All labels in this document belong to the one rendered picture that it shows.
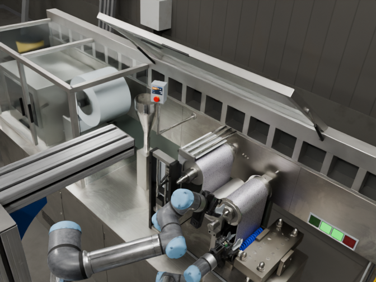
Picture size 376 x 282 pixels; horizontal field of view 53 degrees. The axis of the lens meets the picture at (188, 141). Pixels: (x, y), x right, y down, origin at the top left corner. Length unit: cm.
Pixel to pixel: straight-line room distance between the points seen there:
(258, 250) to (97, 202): 101
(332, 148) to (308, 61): 225
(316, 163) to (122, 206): 115
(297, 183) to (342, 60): 203
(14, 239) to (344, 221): 153
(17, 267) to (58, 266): 63
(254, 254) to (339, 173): 58
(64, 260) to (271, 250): 106
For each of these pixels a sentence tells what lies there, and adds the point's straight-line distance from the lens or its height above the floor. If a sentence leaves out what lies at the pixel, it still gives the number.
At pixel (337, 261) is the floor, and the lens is 356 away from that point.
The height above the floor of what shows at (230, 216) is 125.
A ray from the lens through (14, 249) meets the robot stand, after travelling 75.
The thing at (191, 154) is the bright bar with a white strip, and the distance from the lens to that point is 182.
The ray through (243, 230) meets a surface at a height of 112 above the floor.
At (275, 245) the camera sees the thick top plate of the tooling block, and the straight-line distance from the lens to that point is 205.
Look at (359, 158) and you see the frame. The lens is 176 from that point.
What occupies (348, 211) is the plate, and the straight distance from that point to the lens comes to 190.
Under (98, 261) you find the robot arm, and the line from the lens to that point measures 138.
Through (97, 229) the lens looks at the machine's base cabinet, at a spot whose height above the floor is 73.
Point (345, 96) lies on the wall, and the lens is 387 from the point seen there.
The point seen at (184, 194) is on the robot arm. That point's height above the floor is 159.
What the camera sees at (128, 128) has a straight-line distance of 251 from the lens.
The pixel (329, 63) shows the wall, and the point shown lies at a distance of 386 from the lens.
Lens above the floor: 252
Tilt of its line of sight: 34 degrees down
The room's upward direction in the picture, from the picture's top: 4 degrees clockwise
